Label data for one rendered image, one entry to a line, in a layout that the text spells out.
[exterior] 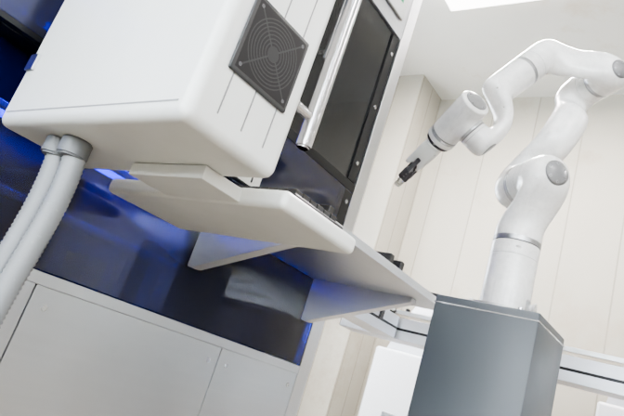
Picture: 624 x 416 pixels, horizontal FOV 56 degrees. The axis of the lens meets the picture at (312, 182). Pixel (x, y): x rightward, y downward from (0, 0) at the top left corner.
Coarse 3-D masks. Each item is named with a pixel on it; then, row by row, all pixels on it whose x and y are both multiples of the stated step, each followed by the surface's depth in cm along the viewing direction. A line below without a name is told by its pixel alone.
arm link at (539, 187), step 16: (528, 160) 152; (544, 160) 148; (560, 160) 149; (512, 176) 156; (528, 176) 148; (544, 176) 146; (560, 176) 146; (512, 192) 156; (528, 192) 147; (544, 192) 146; (560, 192) 147; (512, 208) 150; (528, 208) 148; (544, 208) 148; (560, 208) 150; (512, 224) 149; (528, 224) 148; (544, 224) 149; (528, 240) 147
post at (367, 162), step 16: (416, 0) 224; (416, 16) 224; (400, 48) 216; (400, 64) 217; (384, 96) 209; (384, 112) 210; (368, 144) 203; (368, 160) 203; (368, 176) 204; (352, 208) 197; (352, 224) 197; (304, 352) 180; (304, 368) 181; (304, 384) 181
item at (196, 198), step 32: (128, 192) 107; (160, 192) 101; (192, 192) 92; (224, 192) 86; (256, 192) 87; (288, 192) 84; (192, 224) 115; (224, 224) 105; (256, 224) 97; (288, 224) 90; (320, 224) 89
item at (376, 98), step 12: (384, 60) 209; (384, 72) 209; (384, 84) 210; (372, 96) 205; (372, 108) 204; (372, 120) 204; (360, 144) 199; (360, 156) 200; (348, 192) 195; (348, 204) 195
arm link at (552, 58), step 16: (528, 48) 167; (544, 48) 165; (560, 48) 166; (544, 64) 164; (560, 64) 166; (576, 64) 164; (592, 64) 162; (608, 64) 160; (592, 80) 162; (608, 80) 160
